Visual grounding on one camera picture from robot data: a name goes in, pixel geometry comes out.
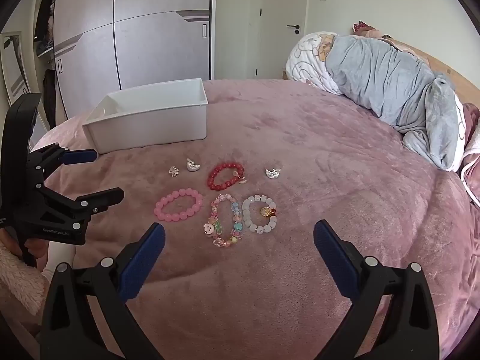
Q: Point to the silver star brooch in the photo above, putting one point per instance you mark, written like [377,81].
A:
[174,171]

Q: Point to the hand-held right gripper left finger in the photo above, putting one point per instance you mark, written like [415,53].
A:
[144,258]

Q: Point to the dark hanging garment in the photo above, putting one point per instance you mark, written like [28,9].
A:
[48,93]

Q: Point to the white plastic box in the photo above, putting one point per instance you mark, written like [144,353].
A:
[150,123]

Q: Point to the person's left hand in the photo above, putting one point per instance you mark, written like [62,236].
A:
[37,249]

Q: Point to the grey quilt with cartoon print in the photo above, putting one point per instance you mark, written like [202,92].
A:
[375,75]

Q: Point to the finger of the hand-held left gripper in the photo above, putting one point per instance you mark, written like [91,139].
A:
[80,156]
[101,198]

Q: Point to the white cloth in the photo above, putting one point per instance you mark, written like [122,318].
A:
[60,255]

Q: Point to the pink pillow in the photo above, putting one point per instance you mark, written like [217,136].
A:
[472,157]

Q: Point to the white door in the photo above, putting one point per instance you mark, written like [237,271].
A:
[281,0]

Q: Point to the wooden headboard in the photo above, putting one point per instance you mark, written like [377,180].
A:
[442,63]

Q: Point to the silver moon charm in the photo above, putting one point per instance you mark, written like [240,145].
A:
[272,173]
[193,167]

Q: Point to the grey wardrobe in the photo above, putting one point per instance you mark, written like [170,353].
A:
[150,26]

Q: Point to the plush toy with red bow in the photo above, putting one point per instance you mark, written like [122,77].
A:
[362,27]

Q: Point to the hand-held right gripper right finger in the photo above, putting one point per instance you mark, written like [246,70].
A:
[333,255]

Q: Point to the hanging clothes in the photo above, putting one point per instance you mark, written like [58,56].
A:
[47,18]

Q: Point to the pink bed blanket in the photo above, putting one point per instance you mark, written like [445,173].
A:
[337,232]

